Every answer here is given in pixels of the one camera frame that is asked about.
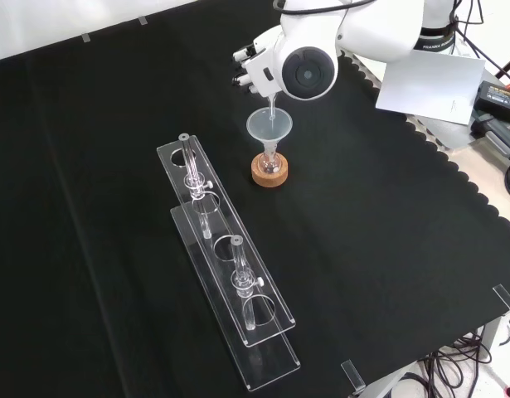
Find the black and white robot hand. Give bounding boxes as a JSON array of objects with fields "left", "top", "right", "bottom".
[{"left": 231, "top": 25, "right": 283, "bottom": 95}]

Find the clear weighing funnel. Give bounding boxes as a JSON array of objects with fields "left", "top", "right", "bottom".
[{"left": 265, "top": 93, "right": 279, "bottom": 122}]

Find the clear plastic funnel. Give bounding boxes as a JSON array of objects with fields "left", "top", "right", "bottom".
[{"left": 245, "top": 107, "right": 295, "bottom": 165}]

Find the small round-bottom glass flask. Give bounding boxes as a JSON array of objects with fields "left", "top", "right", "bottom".
[{"left": 257, "top": 143, "right": 281, "bottom": 176}]

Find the clear acrylic funnel stand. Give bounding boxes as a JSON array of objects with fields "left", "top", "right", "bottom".
[{"left": 156, "top": 132, "right": 302, "bottom": 393}]

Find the white paper sheet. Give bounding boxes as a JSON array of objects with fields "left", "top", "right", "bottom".
[{"left": 375, "top": 50, "right": 488, "bottom": 125}]

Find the black bench cloth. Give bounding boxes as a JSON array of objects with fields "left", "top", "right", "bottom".
[{"left": 0, "top": 0, "right": 510, "bottom": 398}]

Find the grey perforated plate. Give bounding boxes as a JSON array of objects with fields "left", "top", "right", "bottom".
[{"left": 406, "top": 112, "right": 476, "bottom": 153}]

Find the black power adapter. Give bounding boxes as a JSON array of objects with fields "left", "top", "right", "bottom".
[{"left": 473, "top": 80, "right": 510, "bottom": 125}]

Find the grey hand tool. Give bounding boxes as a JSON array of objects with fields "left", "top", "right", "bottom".
[{"left": 471, "top": 117, "right": 510, "bottom": 159}]

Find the red and black tripod leg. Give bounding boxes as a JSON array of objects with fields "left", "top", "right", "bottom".
[{"left": 493, "top": 44, "right": 510, "bottom": 86}]

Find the clear cloth clip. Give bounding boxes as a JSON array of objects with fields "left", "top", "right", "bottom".
[
  {"left": 492, "top": 284, "right": 510, "bottom": 317},
  {"left": 340, "top": 359, "right": 367, "bottom": 393}
]

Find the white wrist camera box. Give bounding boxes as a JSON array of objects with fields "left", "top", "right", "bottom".
[{"left": 242, "top": 47, "right": 286, "bottom": 99}]

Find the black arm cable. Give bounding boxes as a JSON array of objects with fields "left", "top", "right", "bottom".
[{"left": 272, "top": 0, "right": 378, "bottom": 17}]

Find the cork ring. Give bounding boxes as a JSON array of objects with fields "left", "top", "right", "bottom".
[{"left": 250, "top": 152, "right": 289, "bottom": 188}]

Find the black floor cable bundle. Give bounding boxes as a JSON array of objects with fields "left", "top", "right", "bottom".
[{"left": 414, "top": 329, "right": 495, "bottom": 398}]

